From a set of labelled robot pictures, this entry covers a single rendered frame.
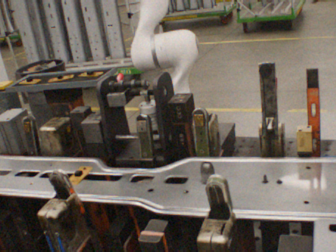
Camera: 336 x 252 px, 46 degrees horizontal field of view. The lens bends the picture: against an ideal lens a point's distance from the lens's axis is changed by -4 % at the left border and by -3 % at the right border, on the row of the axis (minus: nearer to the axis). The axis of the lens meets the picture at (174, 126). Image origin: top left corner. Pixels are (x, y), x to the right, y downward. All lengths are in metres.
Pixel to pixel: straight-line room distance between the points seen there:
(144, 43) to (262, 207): 0.75
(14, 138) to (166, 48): 0.56
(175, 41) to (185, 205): 0.65
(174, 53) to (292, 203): 0.70
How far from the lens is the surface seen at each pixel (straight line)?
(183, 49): 1.33
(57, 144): 1.20
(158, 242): 0.78
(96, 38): 5.49
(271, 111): 0.96
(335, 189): 0.86
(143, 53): 1.35
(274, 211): 0.80
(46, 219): 0.86
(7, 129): 1.30
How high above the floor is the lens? 1.48
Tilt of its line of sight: 23 degrees down
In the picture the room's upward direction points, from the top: 10 degrees counter-clockwise
